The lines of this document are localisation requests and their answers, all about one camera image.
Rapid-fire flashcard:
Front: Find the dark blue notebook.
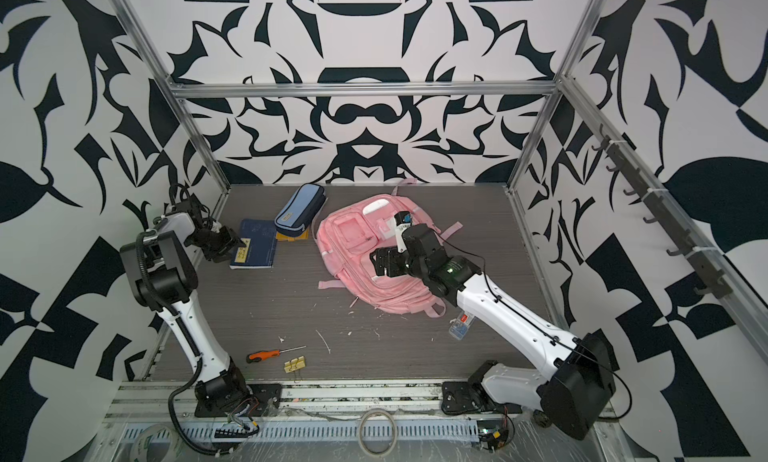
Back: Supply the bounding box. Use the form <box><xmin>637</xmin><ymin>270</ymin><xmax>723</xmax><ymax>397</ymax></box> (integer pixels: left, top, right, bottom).
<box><xmin>229</xmin><ymin>219</ymin><xmax>277</xmax><ymax>270</ymax></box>

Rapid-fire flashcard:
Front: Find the pink student backpack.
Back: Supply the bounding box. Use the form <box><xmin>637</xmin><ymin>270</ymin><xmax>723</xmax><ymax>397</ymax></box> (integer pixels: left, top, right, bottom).
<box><xmin>316</xmin><ymin>178</ymin><xmax>464</xmax><ymax>319</ymax></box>

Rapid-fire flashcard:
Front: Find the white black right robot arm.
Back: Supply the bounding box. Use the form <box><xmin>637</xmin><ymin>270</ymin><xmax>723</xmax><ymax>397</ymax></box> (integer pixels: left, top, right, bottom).
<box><xmin>369</xmin><ymin>224</ymin><xmax>617</xmax><ymax>440</ymax></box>

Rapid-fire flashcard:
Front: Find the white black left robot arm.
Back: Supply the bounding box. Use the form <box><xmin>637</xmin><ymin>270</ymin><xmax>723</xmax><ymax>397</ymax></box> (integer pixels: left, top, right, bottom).
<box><xmin>120</xmin><ymin>184</ymin><xmax>250</xmax><ymax>404</ymax></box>

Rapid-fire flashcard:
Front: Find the small yellow sticky pad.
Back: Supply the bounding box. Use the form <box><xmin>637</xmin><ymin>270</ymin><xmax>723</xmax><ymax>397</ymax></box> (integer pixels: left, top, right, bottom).
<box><xmin>276</xmin><ymin>230</ymin><xmax>309</xmax><ymax>242</ymax></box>

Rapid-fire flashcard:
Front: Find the blue pencil case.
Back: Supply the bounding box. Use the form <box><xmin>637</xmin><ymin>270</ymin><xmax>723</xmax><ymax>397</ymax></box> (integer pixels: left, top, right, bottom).
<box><xmin>274</xmin><ymin>183</ymin><xmax>327</xmax><ymax>236</ymax></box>

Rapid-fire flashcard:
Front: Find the small yellow wooden block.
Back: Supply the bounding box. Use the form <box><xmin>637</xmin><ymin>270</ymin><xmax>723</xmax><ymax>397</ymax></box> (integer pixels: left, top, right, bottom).
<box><xmin>283</xmin><ymin>356</ymin><xmax>306</xmax><ymax>374</ymax></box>

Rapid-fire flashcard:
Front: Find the clear tape roll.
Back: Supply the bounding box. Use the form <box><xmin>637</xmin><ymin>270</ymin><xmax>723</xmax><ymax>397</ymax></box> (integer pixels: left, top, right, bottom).
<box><xmin>356</xmin><ymin>408</ymin><xmax>399</xmax><ymax>458</ymax></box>

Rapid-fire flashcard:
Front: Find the small green circuit board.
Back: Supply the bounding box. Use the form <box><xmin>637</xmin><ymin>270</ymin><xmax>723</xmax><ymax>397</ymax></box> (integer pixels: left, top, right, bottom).
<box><xmin>478</xmin><ymin>418</ymin><xmax>516</xmax><ymax>453</ymax></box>

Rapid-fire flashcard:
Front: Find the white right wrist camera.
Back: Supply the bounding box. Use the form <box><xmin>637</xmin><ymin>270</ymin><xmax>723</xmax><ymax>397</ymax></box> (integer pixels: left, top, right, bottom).
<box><xmin>393</xmin><ymin>211</ymin><xmax>413</xmax><ymax>253</ymax></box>

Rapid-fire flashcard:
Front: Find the orange handled screwdriver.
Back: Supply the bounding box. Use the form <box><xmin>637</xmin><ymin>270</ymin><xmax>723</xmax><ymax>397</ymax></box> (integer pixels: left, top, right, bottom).
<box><xmin>246</xmin><ymin>346</ymin><xmax>306</xmax><ymax>364</ymax></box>

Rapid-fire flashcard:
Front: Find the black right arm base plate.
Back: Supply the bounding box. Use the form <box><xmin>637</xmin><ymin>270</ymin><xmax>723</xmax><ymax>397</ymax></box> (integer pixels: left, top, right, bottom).
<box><xmin>440</xmin><ymin>381</ymin><xmax>523</xmax><ymax>416</ymax></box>

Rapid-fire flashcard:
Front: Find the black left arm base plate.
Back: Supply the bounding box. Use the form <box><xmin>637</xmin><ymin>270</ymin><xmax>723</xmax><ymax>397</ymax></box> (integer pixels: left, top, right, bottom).
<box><xmin>194</xmin><ymin>383</ymin><xmax>283</xmax><ymax>418</ymax></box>

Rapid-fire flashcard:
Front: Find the aluminium frame crossbar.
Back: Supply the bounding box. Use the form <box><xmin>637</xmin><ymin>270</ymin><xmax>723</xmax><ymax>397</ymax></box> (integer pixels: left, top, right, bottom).
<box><xmin>170</xmin><ymin>81</ymin><xmax>556</xmax><ymax>100</ymax></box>

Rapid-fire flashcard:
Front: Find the black corrugated cable conduit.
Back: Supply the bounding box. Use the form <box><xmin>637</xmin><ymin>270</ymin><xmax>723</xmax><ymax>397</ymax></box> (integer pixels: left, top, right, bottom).
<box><xmin>166</xmin><ymin>359</ymin><xmax>241</xmax><ymax>457</ymax></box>

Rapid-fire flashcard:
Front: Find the white slotted cable duct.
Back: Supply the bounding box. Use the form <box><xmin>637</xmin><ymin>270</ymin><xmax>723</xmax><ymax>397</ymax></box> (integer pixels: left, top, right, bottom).
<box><xmin>119</xmin><ymin>418</ymin><xmax>481</xmax><ymax>444</ymax></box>

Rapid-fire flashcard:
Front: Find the grey wall hook rail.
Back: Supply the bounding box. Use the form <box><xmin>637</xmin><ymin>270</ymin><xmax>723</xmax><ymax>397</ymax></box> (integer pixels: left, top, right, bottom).
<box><xmin>594</xmin><ymin>128</ymin><xmax>733</xmax><ymax>299</ymax></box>

